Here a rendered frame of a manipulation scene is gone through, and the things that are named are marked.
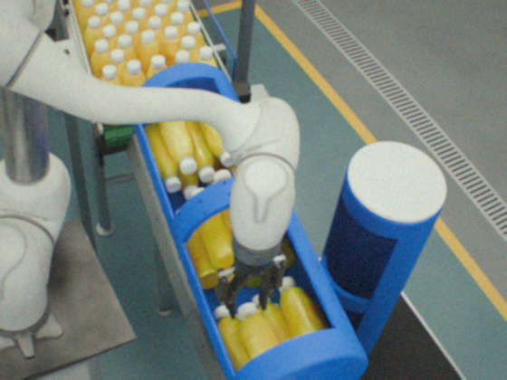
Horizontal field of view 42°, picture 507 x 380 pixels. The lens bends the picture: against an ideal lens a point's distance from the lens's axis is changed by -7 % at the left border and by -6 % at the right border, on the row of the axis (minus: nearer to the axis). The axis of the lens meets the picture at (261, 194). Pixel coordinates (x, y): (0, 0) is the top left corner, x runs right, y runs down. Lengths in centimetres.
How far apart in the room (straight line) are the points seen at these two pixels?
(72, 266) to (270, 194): 70
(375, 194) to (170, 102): 83
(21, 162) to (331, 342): 71
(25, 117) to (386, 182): 98
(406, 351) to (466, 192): 104
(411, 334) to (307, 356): 138
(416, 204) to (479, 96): 214
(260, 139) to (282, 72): 248
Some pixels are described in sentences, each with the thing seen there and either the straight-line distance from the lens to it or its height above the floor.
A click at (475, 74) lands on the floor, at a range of 406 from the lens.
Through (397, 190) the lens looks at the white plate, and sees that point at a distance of 184.
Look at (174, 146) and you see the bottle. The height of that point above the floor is 114.
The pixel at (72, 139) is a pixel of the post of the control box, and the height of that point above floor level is 78.
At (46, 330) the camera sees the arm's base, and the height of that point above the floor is 104.
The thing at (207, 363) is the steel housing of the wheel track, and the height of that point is 87.
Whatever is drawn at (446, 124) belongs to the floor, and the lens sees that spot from 365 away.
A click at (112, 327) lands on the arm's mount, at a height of 101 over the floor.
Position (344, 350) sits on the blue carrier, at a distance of 134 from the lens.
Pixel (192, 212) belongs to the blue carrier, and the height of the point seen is 119.
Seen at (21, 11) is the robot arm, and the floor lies 181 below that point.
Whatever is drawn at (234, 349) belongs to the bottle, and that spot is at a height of 109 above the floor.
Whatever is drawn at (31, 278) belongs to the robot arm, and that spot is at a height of 124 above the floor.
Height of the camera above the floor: 240
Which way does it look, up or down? 51 degrees down
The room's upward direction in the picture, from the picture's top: 9 degrees clockwise
